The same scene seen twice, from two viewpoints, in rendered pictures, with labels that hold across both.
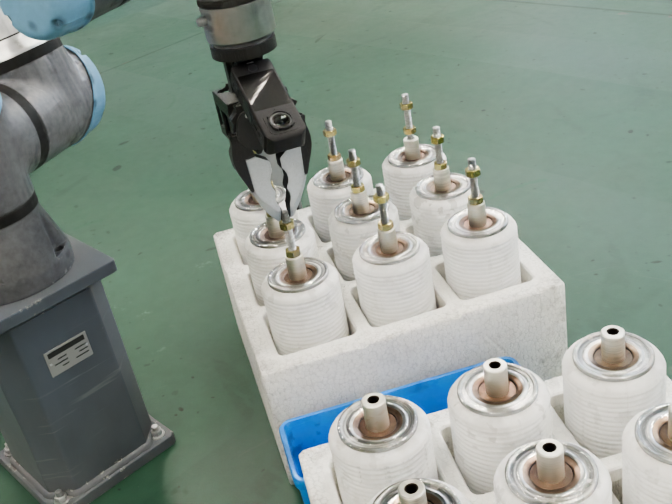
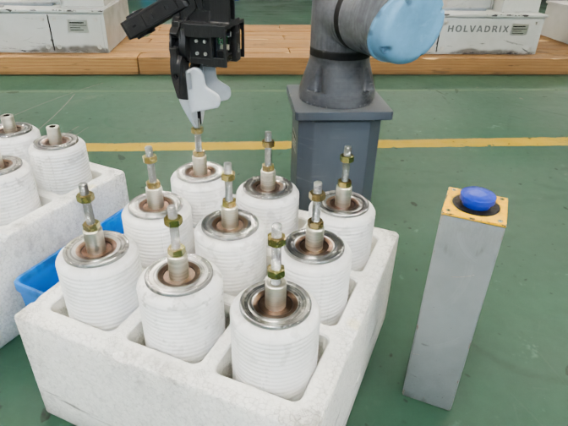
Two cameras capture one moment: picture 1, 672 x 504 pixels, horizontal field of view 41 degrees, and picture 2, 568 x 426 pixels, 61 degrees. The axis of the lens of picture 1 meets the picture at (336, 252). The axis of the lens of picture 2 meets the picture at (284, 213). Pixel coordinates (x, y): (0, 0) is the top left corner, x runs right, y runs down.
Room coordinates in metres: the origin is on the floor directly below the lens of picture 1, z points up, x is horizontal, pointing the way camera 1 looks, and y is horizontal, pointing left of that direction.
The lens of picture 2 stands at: (1.41, -0.46, 0.59)
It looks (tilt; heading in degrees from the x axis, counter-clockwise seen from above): 31 degrees down; 123
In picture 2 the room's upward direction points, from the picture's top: 1 degrees clockwise
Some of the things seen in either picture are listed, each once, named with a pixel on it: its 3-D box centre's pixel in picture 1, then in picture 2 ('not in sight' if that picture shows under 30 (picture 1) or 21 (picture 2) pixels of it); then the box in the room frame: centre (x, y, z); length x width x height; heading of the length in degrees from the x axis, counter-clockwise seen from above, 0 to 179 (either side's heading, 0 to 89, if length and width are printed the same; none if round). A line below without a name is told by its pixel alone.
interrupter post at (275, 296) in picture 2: (412, 148); (275, 294); (1.20, -0.14, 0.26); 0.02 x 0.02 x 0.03
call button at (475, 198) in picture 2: not in sight; (477, 200); (1.34, 0.08, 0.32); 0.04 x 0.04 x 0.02
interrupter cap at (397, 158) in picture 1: (413, 156); (275, 303); (1.20, -0.14, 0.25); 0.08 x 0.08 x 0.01
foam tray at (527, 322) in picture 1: (378, 308); (233, 316); (1.06, -0.04, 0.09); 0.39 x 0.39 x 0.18; 10
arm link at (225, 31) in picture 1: (235, 21); not in sight; (0.94, 0.06, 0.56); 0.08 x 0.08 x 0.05
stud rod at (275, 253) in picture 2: (408, 118); (275, 256); (1.20, -0.14, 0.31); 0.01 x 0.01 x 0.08
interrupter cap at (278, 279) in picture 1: (298, 275); (200, 172); (0.93, 0.05, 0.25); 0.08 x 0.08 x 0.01
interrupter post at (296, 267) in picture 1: (296, 266); (199, 165); (0.93, 0.05, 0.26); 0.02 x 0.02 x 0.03
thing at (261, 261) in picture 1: (290, 290); (267, 237); (1.04, 0.07, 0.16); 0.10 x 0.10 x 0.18
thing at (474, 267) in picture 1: (483, 283); (108, 306); (0.97, -0.18, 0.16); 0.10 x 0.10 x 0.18
